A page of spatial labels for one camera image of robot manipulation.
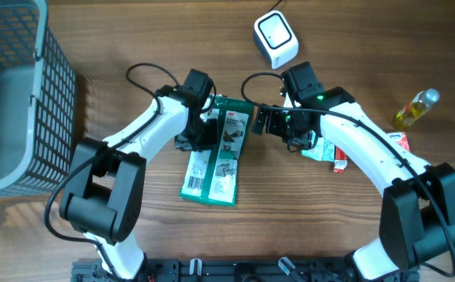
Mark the red stick sachet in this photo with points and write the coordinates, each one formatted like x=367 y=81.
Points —
x=340 y=160

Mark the mint green wipes pack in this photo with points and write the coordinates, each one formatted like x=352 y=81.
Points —
x=322 y=151

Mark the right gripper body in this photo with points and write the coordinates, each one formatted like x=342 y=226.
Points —
x=285 y=124

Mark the white barcode scanner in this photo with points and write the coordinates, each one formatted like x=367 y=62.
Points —
x=275 y=39

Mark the orange Kleenex tissue pack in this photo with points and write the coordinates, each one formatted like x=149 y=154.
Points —
x=401 y=139

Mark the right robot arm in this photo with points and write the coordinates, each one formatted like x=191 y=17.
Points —
x=417 y=225

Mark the grey plastic mesh basket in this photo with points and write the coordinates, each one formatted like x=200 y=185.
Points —
x=37 y=102

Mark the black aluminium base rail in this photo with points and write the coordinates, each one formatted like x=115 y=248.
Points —
x=315 y=270

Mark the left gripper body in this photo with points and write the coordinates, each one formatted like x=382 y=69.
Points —
x=196 y=131

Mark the green 3M gloves package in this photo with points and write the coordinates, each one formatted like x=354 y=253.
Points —
x=211 y=175

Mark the yellow liquid bottle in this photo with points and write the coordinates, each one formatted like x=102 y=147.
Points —
x=415 y=109

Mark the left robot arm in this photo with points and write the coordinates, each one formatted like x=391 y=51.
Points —
x=103 y=193

